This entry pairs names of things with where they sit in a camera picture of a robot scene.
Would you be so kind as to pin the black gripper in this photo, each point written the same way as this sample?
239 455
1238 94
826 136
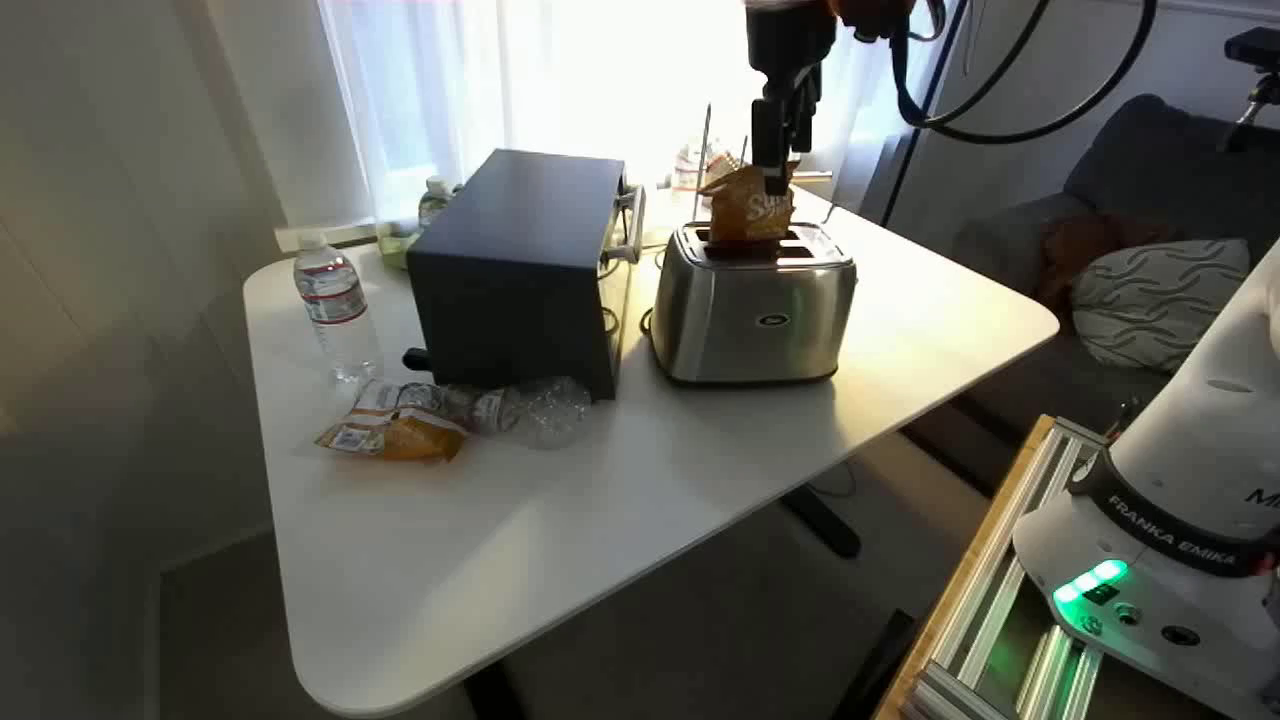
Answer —
786 45

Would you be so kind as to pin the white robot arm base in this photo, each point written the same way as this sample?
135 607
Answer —
1166 547

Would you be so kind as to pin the black toaster oven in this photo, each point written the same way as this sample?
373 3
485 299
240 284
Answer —
519 275

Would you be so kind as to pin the toast slice in toaster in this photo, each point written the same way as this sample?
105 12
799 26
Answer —
744 219

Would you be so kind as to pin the white sheer curtain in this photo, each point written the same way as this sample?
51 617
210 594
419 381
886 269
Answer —
432 87

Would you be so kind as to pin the stainless steel toaster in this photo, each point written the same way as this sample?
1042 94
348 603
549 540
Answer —
750 316

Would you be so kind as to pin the grey sofa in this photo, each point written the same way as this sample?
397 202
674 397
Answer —
1151 174

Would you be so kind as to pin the striped white pillow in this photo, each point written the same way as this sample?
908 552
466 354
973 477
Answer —
1151 305

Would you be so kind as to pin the packaged bread in plastic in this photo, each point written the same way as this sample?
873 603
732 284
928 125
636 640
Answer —
431 423

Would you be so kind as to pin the clear plastic water bottle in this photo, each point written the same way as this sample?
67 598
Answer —
337 308

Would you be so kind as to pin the white table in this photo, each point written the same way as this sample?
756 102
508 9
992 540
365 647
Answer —
410 576

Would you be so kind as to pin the black camera on stand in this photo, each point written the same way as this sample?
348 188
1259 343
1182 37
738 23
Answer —
1262 55

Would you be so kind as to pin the aluminium extrusion frame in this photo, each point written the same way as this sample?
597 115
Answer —
990 647

